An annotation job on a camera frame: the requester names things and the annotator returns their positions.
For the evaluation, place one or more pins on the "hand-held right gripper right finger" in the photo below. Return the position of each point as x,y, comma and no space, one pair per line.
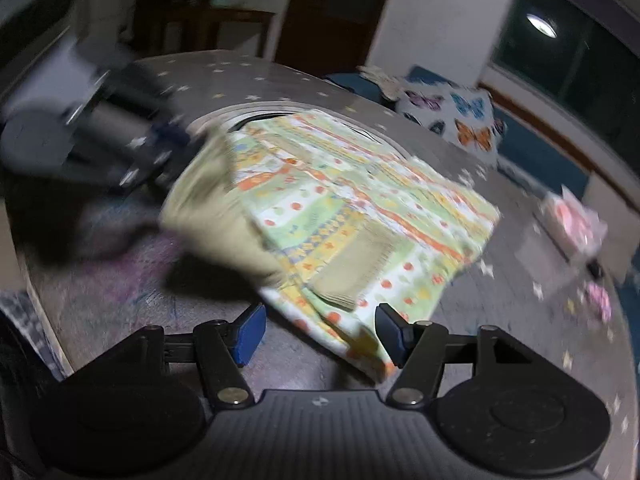
392,336

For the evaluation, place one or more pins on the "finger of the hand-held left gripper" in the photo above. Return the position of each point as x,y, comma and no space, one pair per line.
167,145

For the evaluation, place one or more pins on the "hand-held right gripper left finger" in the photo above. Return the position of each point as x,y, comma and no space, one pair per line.
250,334

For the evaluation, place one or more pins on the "patterned yellow-green child's jacket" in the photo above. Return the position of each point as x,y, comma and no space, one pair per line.
350,210

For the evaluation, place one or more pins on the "round built-in table cooker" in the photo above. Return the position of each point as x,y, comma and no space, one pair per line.
220,114

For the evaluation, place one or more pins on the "grey star-print tablecloth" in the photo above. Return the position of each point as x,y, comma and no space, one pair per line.
150,270

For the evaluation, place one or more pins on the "wooden side table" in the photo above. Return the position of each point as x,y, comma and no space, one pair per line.
240,22

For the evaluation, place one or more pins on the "pink hair scrunchie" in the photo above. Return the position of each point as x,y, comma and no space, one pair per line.
598,301

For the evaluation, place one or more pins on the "checked cloth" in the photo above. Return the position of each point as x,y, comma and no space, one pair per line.
22,315

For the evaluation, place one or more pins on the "dark wooden door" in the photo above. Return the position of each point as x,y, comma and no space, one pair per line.
335,15

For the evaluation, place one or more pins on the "pink tissue pack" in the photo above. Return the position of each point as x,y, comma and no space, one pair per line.
570,220

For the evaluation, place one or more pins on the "small black remote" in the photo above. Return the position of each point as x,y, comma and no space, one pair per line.
595,268

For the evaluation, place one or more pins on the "crumpled beige cloth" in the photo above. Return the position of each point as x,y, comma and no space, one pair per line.
381,80

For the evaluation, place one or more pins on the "butterfly print pillow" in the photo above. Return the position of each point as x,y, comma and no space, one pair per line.
450,115

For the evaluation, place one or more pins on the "blue sofa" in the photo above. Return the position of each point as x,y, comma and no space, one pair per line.
545,160

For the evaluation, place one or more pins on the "beige cushion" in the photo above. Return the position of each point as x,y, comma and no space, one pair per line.
612,210

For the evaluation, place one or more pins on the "green-framed window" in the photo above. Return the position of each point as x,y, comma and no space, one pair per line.
590,70

